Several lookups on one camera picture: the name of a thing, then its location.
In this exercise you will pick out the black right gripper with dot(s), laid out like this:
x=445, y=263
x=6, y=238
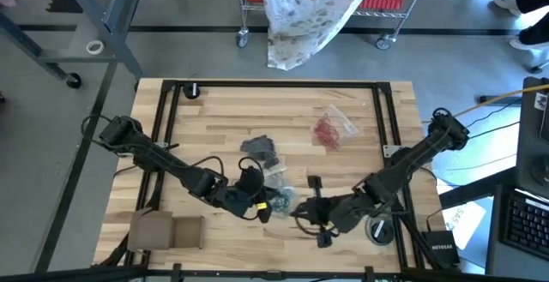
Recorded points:
x=334, y=213

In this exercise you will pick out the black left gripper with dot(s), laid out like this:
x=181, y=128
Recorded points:
x=246, y=196

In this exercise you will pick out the clear plastic zip bag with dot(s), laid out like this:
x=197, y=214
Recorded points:
x=259, y=147
x=279, y=183
x=347, y=121

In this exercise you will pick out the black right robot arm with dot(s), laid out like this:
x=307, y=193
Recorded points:
x=412, y=162

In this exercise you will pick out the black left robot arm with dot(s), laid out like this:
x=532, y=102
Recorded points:
x=158, y=157

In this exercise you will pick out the black round puck white label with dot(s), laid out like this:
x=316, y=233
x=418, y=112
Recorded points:
x=188, y=91
x=384, y=230

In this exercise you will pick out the open brown cardboard box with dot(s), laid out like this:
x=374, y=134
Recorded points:
x=150, y=230

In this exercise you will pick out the white printed paper sheet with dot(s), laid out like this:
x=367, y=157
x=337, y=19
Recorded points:
x=465, y=226

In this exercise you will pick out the black metal beam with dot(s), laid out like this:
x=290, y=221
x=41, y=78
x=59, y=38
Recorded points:
x=476, y=187

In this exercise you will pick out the white floral curtain cloth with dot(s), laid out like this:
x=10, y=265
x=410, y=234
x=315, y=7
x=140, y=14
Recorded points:
x=300, y=16

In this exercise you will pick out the dark desk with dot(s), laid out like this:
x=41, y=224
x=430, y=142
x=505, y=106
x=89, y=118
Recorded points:
x=495, y=239

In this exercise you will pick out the black keyboard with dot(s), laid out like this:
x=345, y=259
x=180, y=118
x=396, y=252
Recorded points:
x=527, y=226

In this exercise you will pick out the black desk foot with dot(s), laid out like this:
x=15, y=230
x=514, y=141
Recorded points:
x=499, y=100

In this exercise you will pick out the white tape roll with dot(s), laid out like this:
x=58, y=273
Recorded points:
x=88, y=47

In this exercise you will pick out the grey metal workbench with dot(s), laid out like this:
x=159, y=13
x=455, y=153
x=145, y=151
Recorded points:
x=112, y=14

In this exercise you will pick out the black serrated foam block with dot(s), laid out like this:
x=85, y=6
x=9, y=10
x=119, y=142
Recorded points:
x=64, y=3

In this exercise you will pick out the office chair base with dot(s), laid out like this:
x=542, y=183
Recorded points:
x=539, y=67

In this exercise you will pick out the person's shoe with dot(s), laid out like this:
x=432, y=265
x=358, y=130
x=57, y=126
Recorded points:
x=506, y=2
x=525, y=45

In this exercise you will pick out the black Netgear network switch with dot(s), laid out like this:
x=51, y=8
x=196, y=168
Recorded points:
x=442, y=254

